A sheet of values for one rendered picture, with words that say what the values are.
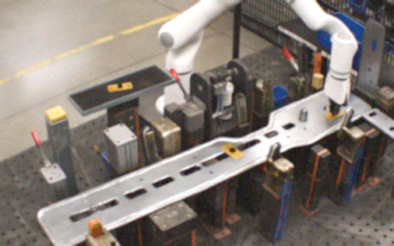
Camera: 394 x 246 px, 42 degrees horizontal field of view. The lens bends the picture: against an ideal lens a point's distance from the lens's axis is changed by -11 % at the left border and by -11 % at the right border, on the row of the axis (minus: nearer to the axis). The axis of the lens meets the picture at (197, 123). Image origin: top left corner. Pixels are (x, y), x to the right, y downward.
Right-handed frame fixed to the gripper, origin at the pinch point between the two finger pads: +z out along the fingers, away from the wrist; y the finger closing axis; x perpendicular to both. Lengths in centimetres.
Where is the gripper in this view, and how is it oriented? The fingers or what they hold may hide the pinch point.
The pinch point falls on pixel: (334, 108)
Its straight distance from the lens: 215.6
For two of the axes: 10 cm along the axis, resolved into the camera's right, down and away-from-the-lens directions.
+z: -0.1, 8.2, 5.7
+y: 5.8, 4.7, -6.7
